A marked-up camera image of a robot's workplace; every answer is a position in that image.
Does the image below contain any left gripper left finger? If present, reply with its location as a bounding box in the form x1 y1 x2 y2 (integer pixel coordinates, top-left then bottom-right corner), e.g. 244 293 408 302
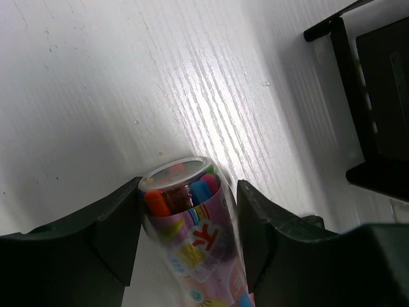
1 178 142 306

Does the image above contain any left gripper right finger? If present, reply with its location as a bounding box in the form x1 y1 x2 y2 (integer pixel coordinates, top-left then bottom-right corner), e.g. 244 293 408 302
237 180 408 306

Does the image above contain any black pen holder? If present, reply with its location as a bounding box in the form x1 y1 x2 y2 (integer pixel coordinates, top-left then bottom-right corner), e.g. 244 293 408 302
303 1 408 201

